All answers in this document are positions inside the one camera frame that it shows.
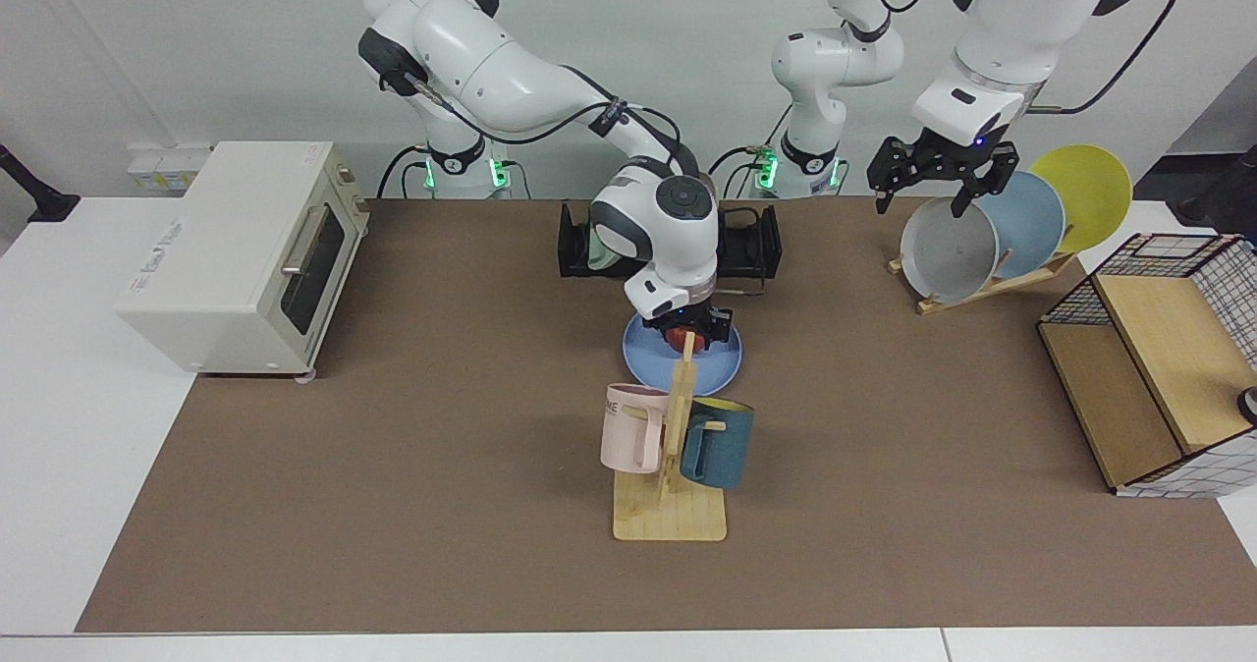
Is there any light blue plate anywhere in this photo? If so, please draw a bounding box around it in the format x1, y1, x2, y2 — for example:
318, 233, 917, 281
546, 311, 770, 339
972, 171, 1067, 280

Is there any pink mug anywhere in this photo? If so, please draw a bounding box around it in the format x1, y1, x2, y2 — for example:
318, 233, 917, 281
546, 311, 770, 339
600, 383, 674, 473

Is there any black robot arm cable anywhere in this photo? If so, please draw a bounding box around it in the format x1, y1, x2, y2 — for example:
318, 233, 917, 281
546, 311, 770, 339
378, 63, 703, 177
1026, 0, 1182, 115

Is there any pale toaster oven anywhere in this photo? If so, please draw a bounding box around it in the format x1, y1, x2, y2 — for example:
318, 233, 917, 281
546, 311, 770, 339
115, 141, 371, 381

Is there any yellow plate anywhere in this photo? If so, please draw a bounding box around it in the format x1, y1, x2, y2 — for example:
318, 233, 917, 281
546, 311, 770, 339
1029, 144, 1133, 254

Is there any black stand base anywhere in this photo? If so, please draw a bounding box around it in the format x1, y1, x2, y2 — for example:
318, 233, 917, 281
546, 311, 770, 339
0, 144, 82, 223

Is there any black base cable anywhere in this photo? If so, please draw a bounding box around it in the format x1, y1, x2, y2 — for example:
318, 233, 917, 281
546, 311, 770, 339
707, 141, 779, 199
376, 144, 426, 199

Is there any white socket box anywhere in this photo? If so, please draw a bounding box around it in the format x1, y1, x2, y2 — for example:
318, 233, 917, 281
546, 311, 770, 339
128, 144, 213, 194

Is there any green plate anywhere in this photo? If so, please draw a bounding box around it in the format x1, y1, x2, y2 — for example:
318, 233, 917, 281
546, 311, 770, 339
587, 224, 631, 273

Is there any wooden mug stand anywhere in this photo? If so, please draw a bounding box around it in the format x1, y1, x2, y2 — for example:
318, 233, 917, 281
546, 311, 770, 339
613, 332, 728, 543

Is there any teal mug yellow inside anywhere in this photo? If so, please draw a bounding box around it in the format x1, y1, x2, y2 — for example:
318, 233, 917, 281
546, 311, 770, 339
680, 397, 755, 490

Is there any wooden plate rack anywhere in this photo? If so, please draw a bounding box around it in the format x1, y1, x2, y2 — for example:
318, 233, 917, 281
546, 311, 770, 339
889, 249, 1077, 316

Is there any black dish rack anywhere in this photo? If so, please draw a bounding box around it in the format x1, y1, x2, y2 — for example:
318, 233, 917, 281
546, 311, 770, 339
558, 200, 784, 296

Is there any brown table cloth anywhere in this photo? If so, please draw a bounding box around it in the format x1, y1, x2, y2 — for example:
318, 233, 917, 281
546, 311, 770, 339
76, 197, 1257, 634

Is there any wire basket wooden floor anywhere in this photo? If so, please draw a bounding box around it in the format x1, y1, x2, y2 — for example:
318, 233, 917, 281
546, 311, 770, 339
1038, 233, 1257, 499

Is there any pale grey plate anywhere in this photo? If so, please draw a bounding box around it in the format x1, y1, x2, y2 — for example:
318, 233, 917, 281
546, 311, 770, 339
900, 196, 1001, 303

